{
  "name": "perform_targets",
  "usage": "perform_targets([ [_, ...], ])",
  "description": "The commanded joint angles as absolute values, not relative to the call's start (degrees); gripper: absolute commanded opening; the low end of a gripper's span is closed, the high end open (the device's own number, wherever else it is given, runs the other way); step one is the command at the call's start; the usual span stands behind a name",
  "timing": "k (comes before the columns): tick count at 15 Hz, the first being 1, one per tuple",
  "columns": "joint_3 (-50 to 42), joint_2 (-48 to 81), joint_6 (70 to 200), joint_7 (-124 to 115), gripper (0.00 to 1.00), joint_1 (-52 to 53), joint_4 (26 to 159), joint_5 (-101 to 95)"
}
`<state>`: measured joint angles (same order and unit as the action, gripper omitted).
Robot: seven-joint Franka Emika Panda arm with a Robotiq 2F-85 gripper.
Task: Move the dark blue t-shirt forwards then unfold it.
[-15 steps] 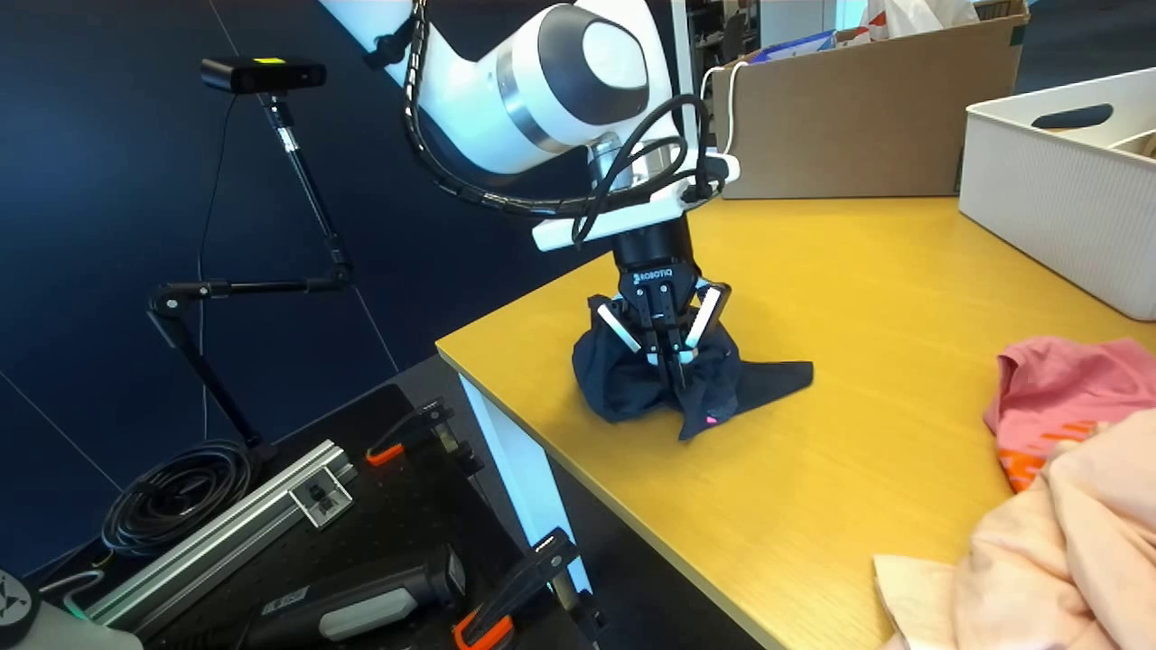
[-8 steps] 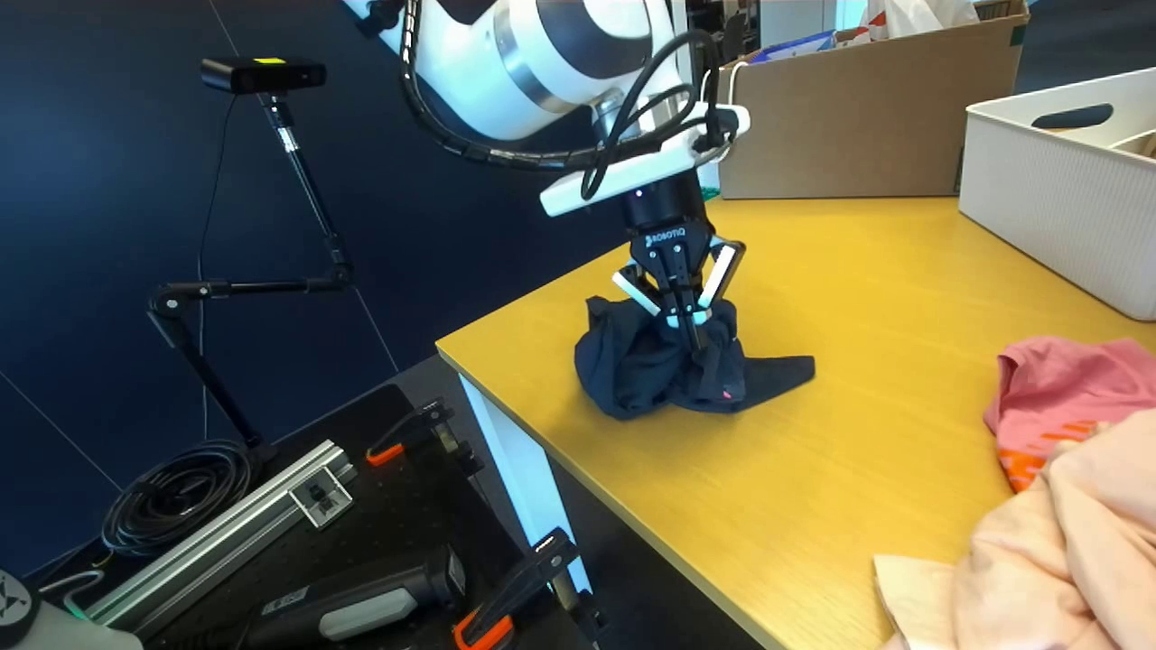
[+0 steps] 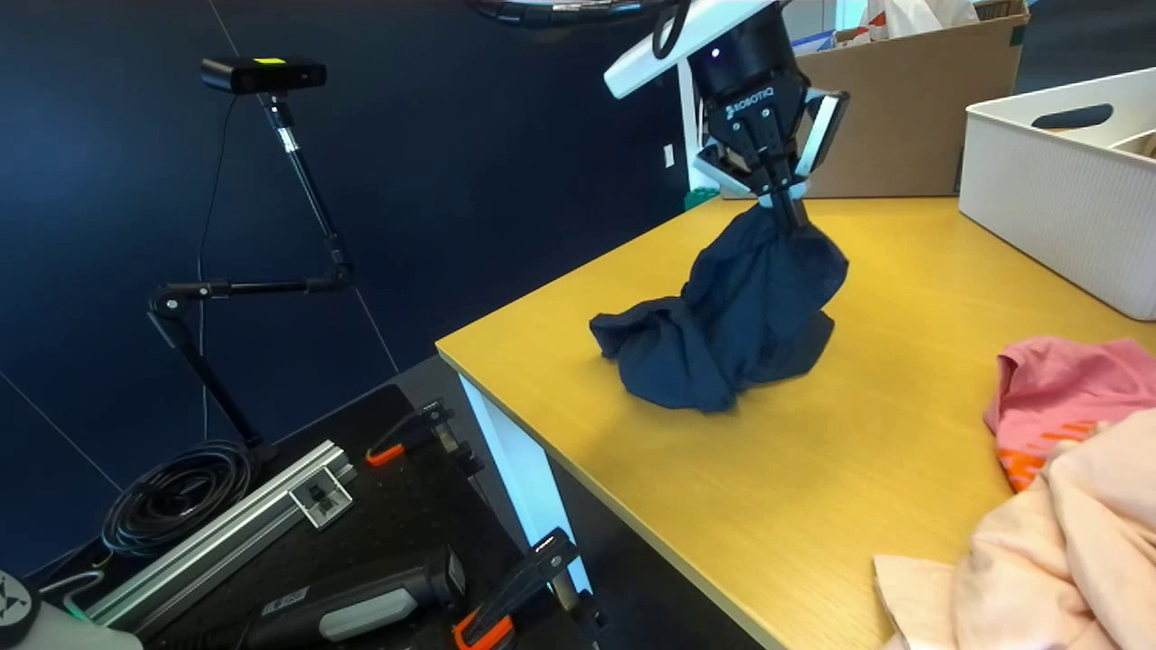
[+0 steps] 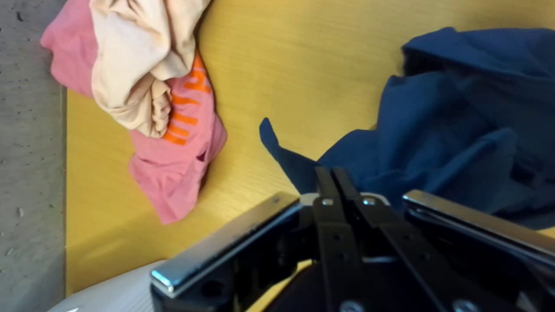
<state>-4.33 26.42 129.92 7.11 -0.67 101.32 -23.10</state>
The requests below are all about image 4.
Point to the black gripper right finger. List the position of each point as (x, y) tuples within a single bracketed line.
[(416, 260)]

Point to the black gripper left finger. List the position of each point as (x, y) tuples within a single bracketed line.
[(329, 253)]

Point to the dark blue t-shirt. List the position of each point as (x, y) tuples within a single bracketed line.
[(451, 132)]

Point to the pink cloth with orange print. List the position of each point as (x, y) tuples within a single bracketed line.
[(173, 166)]

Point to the peach cloth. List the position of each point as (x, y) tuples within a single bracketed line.
[(135, 62)]

